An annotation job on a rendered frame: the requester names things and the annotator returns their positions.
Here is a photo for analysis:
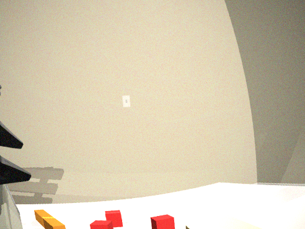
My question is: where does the orange flat bar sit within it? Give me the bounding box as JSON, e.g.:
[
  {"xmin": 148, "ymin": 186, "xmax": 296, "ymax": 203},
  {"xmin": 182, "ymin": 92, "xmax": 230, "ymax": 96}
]
[{"xmin": 34, "ymin": 209, "xmax": 66, "ymax": 229}]

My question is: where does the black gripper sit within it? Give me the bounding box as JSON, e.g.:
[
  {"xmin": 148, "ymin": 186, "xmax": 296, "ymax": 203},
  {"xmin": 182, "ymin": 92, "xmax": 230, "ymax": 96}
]
[{"xmin": 0, "ymin": 121, "xmax": 31, "ymax": 185}]

